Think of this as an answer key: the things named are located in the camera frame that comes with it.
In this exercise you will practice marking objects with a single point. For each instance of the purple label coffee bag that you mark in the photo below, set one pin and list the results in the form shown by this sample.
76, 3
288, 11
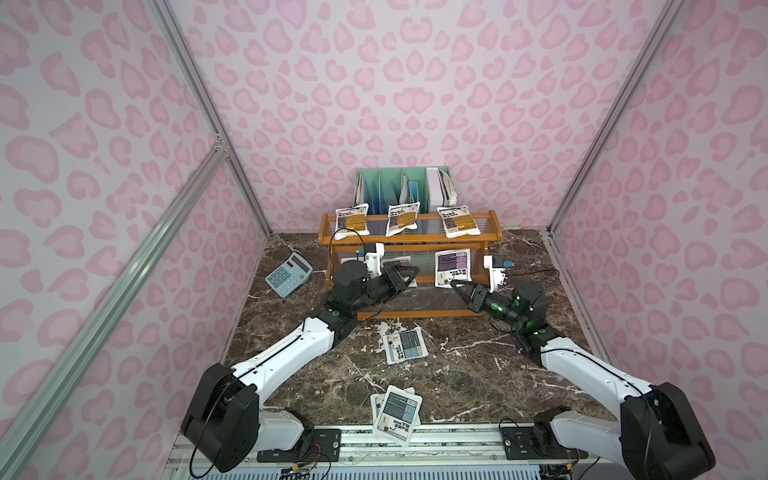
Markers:
397, 261
452, 265
352, 259

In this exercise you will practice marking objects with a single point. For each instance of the light blue calculator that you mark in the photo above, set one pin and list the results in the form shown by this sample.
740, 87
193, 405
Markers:
290, 275

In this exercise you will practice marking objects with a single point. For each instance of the white coffee bag face down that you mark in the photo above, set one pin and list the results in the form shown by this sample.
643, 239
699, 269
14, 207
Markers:
351, 221

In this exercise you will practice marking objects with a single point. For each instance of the green file organizer with folders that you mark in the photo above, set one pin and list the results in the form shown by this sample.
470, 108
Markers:
431, 187

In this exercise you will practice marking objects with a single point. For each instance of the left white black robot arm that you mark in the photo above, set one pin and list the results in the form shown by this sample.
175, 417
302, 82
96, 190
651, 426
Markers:
226, 419

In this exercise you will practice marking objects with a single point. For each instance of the blue-grey label coffee bag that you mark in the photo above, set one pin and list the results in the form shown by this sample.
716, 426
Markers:
404, 346
397, 417

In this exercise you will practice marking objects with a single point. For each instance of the aluminium front rail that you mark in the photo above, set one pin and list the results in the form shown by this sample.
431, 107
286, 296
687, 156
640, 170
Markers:
436, 451

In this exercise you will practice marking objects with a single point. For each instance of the blue-grey label coffee bag front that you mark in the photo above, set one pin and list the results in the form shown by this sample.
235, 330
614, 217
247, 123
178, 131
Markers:
397, 417

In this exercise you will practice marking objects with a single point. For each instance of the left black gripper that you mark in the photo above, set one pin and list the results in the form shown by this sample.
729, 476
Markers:
387, 279

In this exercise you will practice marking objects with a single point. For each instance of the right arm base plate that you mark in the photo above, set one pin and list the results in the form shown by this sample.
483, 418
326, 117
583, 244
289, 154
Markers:
532, 443

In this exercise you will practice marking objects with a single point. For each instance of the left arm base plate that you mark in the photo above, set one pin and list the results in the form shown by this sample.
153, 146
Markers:
323, 442

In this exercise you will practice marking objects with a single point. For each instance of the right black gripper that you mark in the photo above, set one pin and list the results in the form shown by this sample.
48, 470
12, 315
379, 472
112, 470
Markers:
482, 299

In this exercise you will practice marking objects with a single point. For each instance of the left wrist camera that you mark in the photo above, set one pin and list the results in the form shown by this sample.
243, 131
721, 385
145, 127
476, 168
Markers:
371, 254

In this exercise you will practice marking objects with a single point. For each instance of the yellow label coffee bag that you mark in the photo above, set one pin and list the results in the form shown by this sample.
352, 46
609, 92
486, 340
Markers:
458, 221
401, 218

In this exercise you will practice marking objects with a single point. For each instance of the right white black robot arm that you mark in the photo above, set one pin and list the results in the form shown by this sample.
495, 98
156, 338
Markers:
654, 434

